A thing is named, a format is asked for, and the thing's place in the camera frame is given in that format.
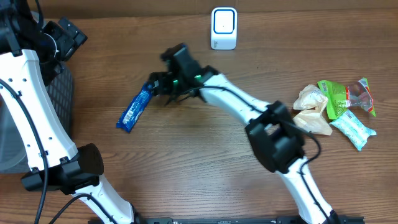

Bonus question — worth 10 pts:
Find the green Haribo candy bag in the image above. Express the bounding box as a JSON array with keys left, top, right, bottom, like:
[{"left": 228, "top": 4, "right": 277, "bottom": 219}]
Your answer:
[{"left": 317, "top": 77, "right": 376, "bottom": 120}]

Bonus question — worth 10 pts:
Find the brown nut snack bag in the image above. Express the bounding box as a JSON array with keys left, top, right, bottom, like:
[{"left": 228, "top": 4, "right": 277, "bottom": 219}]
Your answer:
[{"left": 293, "top": 85, "right": 332, "bottom": 136}]

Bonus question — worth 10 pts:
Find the teal wipes packet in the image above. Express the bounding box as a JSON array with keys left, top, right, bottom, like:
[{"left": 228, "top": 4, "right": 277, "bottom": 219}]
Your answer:
[{"left": 330, "top": 110, "right": 377, "bottom": 151}]

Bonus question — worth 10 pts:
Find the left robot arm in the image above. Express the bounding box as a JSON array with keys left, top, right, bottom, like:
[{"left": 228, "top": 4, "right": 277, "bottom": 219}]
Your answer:
[{"left": 1, "top": 1, "right": 141, "bottom": 223}]

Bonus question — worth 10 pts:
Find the blue snack packet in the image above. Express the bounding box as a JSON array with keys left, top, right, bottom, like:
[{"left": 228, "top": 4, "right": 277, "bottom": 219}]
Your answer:
[{"left": 116, "top": 83, "right": 154, "bottom": 133}]

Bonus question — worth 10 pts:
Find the grey plastic mesh basket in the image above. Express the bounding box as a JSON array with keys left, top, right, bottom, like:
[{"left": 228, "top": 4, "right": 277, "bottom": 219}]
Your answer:
[{"left": 0, "top": 11, "right": 75, "bottom": 174}]

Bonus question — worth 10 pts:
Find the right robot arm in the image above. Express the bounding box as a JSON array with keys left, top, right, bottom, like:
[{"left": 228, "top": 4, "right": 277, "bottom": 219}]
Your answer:
[{"left": 149, "top": 44, "right": 340, "bottom": 223}]

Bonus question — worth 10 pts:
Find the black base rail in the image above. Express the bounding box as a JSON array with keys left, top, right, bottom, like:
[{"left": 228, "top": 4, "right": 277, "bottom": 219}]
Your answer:
[{"left": 88, "top": 216, "right": 366, "bottom": 224}]

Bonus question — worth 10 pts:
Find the white barcode scanner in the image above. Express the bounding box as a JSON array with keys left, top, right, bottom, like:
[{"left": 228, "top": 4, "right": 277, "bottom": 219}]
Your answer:
[{"left": 210, "top": 7, "right": 238, "bottom": 50}]

